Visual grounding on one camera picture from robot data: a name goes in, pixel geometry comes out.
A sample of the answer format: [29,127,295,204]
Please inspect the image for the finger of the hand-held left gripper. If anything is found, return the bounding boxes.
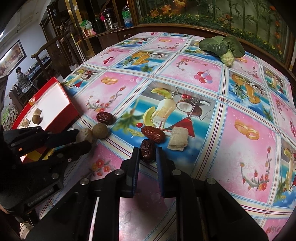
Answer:
[3,126,80,149]
[43,141,92,165]

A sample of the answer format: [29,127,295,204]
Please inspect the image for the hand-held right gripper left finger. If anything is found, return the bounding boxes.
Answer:
[25,146,140,241]

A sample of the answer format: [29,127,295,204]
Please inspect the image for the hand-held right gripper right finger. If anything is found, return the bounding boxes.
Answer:
[155,146,269,241]

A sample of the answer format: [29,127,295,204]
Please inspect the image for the beige round nut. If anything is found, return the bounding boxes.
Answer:
[76,128,94,143]

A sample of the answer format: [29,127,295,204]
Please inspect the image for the red box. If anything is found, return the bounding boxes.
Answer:
[11,77,80,164]

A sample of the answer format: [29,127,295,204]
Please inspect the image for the dark red date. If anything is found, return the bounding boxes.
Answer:
[141,126,166,142]
[139,139,157,163]
[96,112,114,125]

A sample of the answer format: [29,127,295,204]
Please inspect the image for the beige rectangular wafer pastry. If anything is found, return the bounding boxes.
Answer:
[167,126,189,150]

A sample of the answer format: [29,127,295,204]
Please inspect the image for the wooden chair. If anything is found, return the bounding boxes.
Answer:
[31,43,61,80]

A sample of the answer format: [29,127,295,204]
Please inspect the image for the wooden display cabinet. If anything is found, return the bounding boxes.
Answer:
[39,0,130,66]

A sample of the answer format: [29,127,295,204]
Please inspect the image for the green packet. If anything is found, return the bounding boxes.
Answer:
[80,20,95,37]

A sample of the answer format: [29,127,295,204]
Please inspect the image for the black kettle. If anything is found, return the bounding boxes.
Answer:
[92,19,106,34]

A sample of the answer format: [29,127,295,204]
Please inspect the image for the silver thermos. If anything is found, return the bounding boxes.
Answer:
[103,8,116,30]

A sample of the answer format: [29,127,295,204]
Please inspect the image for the green label plastic bottle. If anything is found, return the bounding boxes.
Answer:
[121,6,134,28]

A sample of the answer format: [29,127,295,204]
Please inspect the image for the green bok choy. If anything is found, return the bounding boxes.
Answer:
[199,35,245,67]

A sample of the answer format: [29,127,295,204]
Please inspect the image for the bamboo flower mural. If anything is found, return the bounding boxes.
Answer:
[136,0,292,58]

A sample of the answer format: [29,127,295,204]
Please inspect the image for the framed wall picture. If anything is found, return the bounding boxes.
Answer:
[0,39,26,76]

